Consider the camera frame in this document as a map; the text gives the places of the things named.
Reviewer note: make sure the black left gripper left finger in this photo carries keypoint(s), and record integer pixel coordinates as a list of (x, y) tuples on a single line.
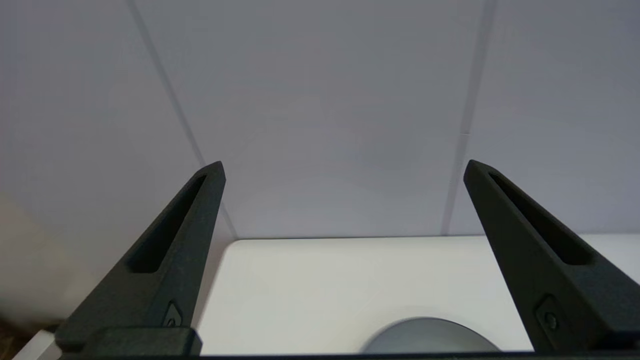
[(165, 270)]

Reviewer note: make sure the white floor object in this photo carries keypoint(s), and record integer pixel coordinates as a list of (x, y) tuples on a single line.
[(36, 347)]

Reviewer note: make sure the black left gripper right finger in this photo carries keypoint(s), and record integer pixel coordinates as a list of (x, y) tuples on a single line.
[(550, 270)]

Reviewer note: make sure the gray round plate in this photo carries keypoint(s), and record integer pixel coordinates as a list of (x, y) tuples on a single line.
[(430, 337)]

